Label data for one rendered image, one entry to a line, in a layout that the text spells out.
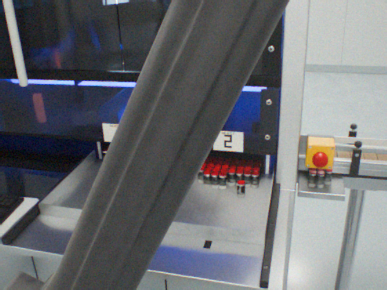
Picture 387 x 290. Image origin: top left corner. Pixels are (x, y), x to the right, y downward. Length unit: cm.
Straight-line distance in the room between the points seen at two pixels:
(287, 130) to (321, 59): 470
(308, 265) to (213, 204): 127
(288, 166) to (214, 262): 38
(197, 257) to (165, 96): 80
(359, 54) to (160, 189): 567
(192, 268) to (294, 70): 54
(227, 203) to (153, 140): 96
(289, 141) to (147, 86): 98
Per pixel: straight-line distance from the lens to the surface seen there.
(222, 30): 18
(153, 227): 22
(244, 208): 113
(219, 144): 118
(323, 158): 114
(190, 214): 111
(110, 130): 127
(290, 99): 111
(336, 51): 581
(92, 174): 135
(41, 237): 111
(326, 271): 233
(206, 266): 95
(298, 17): 106
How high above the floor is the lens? 151
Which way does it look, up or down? 25 degrees down
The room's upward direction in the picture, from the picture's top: 3 degrees counter-clockwise
